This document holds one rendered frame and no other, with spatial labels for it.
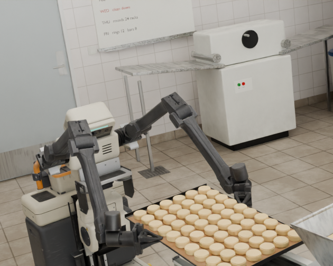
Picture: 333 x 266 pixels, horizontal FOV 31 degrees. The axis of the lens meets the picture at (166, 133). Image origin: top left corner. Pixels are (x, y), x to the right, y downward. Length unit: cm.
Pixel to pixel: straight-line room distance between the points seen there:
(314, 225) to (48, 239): 202
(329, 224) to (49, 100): 498
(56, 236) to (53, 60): 320
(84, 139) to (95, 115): 50
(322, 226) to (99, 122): 159
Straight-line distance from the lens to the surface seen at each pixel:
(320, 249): 139
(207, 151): 254
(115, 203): 304
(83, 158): 233
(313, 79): 753
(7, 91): 613
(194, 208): 230
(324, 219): 147
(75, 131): 237
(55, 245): 326
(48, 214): 319
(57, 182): 322
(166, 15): 647
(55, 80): 620
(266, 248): 202
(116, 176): 288
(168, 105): 258
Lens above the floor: 193
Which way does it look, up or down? 16 degrees down
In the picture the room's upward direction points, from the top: 8 degrees counter-clockwise
